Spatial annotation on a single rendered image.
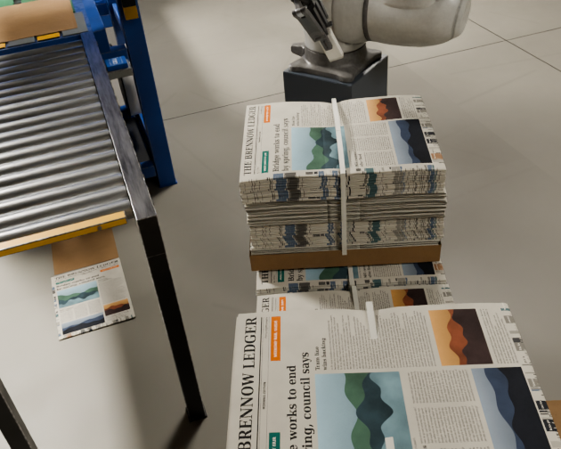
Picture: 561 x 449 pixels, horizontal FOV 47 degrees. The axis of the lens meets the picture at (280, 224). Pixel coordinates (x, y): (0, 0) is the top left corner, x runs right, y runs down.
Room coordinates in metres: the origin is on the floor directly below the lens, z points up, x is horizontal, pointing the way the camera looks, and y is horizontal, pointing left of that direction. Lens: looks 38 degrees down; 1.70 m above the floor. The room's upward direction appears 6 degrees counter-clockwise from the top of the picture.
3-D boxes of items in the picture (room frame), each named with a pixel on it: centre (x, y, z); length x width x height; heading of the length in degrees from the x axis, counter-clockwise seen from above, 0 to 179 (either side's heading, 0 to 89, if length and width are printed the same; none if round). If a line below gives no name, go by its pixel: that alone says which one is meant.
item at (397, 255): (1.10, -0.24, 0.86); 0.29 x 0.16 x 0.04; 176
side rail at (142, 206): (1.89, 0.50, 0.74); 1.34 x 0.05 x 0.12; 16
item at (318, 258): (1.11, -0.02, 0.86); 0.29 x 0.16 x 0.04; 176
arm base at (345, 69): (1.57, -0.17, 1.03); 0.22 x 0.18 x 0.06; 53
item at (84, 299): (1.86, 0.76, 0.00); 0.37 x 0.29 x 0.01; 16
